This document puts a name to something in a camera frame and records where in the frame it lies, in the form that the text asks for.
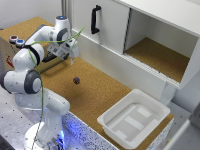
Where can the white cabinet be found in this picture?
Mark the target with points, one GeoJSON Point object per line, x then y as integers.
{"type": "Point", "coordinates": [156, 20]}

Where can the white plastic box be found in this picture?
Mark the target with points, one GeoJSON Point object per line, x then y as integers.
{"type": "Point", "coordinates": [133, 120]}

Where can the red button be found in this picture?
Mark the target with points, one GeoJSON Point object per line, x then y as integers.
{"type": "Point", "coordinates": [13, 38]}

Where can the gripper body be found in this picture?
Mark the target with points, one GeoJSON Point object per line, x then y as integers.
{"type": "Point", "coordinates": [62, 50]}

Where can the blue button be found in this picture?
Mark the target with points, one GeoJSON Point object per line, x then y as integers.
{"type": "Point", "coordinates": [20, 42]}

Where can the purple block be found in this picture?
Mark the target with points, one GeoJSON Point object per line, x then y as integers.
{"type": "Point", "coordinates": [76, 80]}

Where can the white sliding door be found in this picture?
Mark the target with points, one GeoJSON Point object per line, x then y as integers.
{"type": "Point", "coordinates": [110, 23]}

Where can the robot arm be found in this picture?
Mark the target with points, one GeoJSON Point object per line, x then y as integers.
{"type": "Point", "coordinates": [23, 81]}

